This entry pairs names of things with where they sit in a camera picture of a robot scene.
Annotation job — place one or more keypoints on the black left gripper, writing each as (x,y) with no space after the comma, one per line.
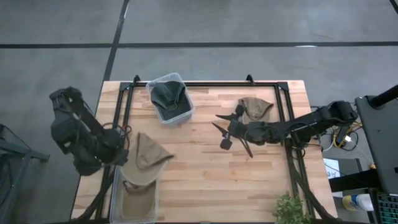
(121,158)

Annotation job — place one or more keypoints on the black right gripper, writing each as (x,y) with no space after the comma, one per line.
(237,129)

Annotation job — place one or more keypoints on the tan baseball cap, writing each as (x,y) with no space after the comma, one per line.
(146,158)
(136,200)
(258,107)

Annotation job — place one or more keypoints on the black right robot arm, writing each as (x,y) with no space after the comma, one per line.
(311,123)

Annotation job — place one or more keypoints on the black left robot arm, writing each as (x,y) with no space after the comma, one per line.
(77,130)

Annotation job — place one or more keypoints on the clear plastic bin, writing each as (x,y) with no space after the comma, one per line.
(113,199)
(155,112)

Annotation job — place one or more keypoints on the small green plant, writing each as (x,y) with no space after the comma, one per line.
(289,210)

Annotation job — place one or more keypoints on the white paper sheet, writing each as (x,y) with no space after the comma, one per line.
(331,169)

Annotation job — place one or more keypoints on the black desk bar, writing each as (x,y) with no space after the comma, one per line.
(351,181)

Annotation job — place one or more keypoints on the grey flat panel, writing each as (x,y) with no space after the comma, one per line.
(381,140)

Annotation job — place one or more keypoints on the white bottle yellow cap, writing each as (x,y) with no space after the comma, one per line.
(360,202)

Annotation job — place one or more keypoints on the black pole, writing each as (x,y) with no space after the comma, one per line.
(384,97)

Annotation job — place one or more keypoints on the black keyboard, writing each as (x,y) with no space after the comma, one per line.
(388,210)

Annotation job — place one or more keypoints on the black metal rig frame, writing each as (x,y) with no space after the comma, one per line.
(211,84)

